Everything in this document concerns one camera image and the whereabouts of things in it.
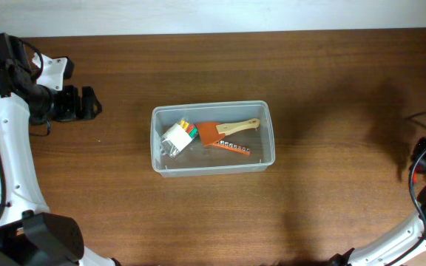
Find clear case of coloured bits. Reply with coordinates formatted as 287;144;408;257
160;117;198;158

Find clear plastic container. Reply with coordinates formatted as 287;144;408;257
150;100;276;177

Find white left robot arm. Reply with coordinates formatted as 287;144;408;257
0;33;116;266

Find orange socket rail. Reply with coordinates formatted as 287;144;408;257
212;140;251;156

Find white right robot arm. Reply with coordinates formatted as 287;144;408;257
327;147;426;266

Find red handled pliers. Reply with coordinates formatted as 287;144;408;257
412;172;417;185

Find red scraper with wooden handle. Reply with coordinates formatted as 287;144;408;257
196;118;260;146

